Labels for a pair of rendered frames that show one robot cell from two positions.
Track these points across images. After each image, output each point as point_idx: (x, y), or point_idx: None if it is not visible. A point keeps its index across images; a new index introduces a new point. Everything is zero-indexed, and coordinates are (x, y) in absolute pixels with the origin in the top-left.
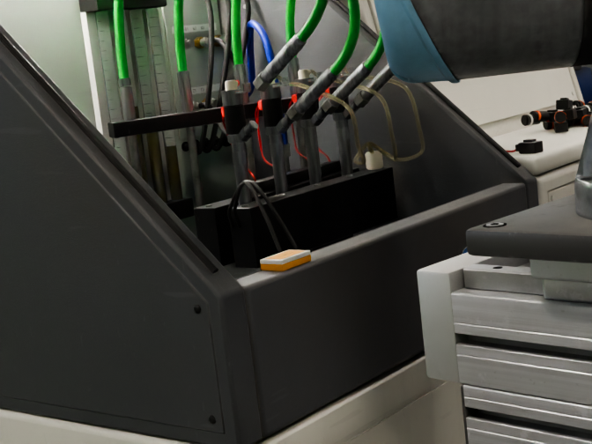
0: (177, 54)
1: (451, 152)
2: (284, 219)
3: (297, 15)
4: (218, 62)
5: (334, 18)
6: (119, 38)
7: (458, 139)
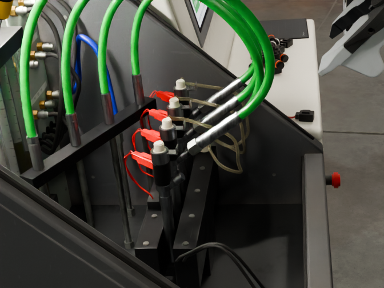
0: (67, 100)
1: (263, 132)
2: (202, 238)
3: (120, 27)
4: (41, 64)
5: (158, 32)
6: (28, 104)
7: (270, 124)
